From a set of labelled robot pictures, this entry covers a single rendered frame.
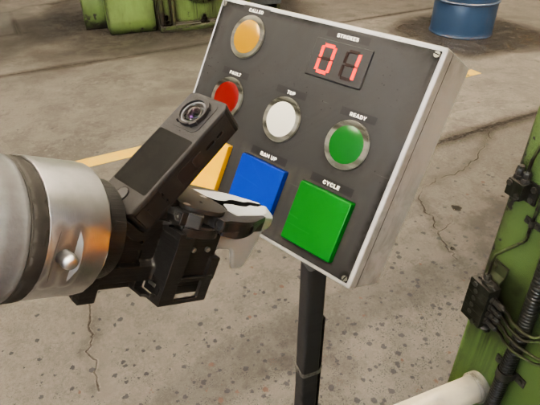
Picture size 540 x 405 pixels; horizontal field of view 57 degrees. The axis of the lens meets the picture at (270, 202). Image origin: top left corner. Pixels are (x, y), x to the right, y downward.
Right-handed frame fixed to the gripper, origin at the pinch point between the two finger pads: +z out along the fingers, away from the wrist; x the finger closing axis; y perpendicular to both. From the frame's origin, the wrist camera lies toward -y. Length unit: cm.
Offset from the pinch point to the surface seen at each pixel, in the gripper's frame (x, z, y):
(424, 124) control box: 7.1, 12.9, -13.5
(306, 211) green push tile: -1.3, 10.4, 0.4
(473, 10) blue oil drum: -148, 408, -141
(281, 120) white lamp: -9.6, 10.7, -8.5
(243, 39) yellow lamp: -20.2, 10.8, -16.5
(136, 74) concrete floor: -295, 202, 8
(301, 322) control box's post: -9.9, 38.1, 25.4
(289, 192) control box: -4.9, 11.1, -0.6
